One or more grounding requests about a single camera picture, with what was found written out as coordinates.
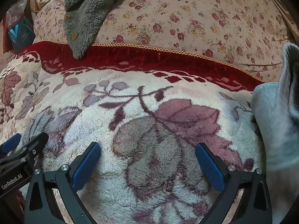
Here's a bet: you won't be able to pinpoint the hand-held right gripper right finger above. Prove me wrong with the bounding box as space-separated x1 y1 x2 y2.
195 143 273 224

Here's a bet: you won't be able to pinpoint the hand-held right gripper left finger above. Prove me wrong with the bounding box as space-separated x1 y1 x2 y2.
24 142 101 224

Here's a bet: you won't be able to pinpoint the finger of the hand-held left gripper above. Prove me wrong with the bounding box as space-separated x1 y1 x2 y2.
14 132 49 162
0 133 22 155

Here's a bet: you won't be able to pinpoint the light blue pants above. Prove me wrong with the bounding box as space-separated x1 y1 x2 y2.
251 42 299 224

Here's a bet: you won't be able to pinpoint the red and white plush blanket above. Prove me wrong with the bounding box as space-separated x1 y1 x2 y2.
0 41 267 224

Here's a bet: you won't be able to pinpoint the blue bag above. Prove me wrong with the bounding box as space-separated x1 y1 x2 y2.
8 16 36 52

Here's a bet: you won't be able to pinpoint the clear plastic bag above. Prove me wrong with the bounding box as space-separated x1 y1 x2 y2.
5 0 30 29

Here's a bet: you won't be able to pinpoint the grey fleece garment with buttons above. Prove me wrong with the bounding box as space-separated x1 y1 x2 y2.
63 0 144 60

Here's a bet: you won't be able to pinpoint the floral quilt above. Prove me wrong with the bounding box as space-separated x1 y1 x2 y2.
33 0 292 83

